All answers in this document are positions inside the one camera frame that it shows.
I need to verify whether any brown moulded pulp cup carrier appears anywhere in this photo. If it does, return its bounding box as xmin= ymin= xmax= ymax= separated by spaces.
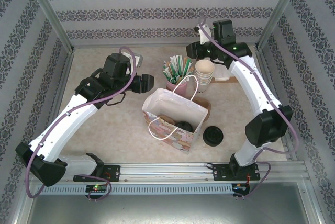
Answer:
xmin=158 ymin=115 xmax=176 ymax=126

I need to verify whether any black plastic coffee lid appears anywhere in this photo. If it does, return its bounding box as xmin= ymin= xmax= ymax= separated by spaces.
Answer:
xmin=203 ymin=126 xmax=225 ymax=147
xmin=174 ymin=120 xmax=195 ymax=133

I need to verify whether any white paper napkin stack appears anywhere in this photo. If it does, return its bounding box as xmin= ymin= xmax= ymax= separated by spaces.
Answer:
xmin=214 ymin=66 xmax=231 ymax=81

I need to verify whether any stack of paper cups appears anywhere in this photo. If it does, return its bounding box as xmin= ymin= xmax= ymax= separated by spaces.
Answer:
xmin=195 ymin=59 xmax=216 ymax=78

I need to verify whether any brown cardboard sheet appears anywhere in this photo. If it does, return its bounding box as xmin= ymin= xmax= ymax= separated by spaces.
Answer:
xmin=209 ymin=76 xmax=237 ymax=84

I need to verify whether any beige paper cup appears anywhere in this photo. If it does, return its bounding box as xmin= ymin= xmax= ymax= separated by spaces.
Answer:
xmin=195 ymin=76 xmax=213 ymax=85
xmin=195 ymin=73 xmax=214 ymax=82

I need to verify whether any white paper cup black print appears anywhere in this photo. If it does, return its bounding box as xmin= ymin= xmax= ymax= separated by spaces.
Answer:
xmin=196 ymin=80 xmax=212 ymax=95

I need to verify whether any green white sachet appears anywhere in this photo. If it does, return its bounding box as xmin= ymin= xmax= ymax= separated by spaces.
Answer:
xmin=172 ymin=64 xmax=188 ymax=82
xmin=169 ymin=54 xmax=184 ymax=74
xmin=162 ymin=61 xmax=180 ymax=82

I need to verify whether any pink cup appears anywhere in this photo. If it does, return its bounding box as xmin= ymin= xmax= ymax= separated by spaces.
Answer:
xmin=166 ymin=79 xmax=188 ymax=95

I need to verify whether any patterned paper gift bag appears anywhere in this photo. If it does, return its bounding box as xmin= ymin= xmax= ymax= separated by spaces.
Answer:
xmin=142 ymin=74 xmax=209 ymax=156

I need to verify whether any black cable loop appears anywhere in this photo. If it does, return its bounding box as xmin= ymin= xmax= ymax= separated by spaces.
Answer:
xmin=105 ymin=92 xmax=127 ymax=106

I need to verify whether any purple cable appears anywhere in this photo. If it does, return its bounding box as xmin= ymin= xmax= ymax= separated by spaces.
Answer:
xmin=198 ymin=16 xmax=299 ymax=199
xmin=25 ymin=47 xmax=138 ymax=199

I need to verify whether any aluminium frame post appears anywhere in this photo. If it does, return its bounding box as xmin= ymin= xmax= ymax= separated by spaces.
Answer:
xmin=256 ymin=0 xmax=306 ymax=50
xmin=19 ymin=0 xmax=75 ymax=52

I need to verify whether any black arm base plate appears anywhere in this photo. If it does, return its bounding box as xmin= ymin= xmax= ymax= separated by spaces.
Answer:
xmin=213 ymin=164 xmax=261 ymax=182
xmin=73 ymin=164 xmax=121 ymax=183

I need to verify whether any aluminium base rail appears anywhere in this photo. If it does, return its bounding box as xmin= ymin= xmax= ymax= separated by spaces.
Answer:
xmin=119 ymin=163 xmax=216 ymax=181

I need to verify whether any grey slotted cable duct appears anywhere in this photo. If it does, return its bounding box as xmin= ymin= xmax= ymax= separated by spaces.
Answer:
xmin=39 ymin=183 xmax=236 ymax=195

